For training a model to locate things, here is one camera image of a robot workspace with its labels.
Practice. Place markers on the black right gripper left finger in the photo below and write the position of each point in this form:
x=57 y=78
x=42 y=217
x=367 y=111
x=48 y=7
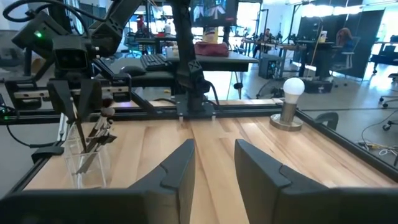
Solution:
x=93 y=208

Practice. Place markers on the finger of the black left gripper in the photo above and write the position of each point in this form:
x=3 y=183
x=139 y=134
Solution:
x=62 y=96
x=90 y=96

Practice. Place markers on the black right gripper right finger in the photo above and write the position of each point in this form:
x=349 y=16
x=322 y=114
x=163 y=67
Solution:
x=311 y=207

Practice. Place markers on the brown-headed makeup brush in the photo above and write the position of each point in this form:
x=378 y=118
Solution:
x=107 y=111

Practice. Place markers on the black-headed makeup brush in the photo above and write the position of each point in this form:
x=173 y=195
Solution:
x=101 y=126

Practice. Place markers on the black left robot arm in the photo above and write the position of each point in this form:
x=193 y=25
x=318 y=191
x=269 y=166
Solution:
x=186 y=46

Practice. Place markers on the clear acrylic brush holder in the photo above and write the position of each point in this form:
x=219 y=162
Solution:
x=71 y=174

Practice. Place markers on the black computer mouse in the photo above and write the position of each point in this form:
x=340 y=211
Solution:
x=133 y=71

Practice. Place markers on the black keyboard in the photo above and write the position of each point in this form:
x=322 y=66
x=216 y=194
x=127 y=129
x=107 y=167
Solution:
x=154 y=61

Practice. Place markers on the person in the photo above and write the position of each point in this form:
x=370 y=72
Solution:
x=343 y=39
x=140 y=24
x=265 y=37

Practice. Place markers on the black clamp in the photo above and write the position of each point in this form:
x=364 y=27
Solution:
x=326 y=119

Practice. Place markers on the brass lamp base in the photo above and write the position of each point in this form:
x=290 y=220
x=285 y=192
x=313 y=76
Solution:
x=286 y=119

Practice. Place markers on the white light bulb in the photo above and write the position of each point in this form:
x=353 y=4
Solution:
x=293 y=88

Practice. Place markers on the red cloth bag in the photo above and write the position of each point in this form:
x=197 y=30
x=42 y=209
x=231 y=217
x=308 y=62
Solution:
x=211 y=49

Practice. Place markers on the black office desk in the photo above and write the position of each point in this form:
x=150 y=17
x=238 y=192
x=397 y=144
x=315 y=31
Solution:
x=217 y=60

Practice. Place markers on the yellow snack bag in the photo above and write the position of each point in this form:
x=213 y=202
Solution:
x=210 y=35

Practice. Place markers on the black office chair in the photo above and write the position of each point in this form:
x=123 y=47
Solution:
x=388 y=93

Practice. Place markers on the black computer tower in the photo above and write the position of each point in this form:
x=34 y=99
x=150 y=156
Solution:
x=270 y=67

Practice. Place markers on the computer monitor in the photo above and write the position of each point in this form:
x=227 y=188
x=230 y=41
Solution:
x=214 y=12

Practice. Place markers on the grey office chair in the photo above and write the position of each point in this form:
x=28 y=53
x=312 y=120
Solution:
x=345 y=59

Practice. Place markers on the wooden work table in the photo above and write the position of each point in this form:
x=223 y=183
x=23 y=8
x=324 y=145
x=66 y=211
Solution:
x=280 y=46

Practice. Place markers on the black partition panel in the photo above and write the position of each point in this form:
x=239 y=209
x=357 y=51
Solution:
x=367 y=31

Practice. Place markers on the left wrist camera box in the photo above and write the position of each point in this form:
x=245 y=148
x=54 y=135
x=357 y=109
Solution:
x=72 y=59

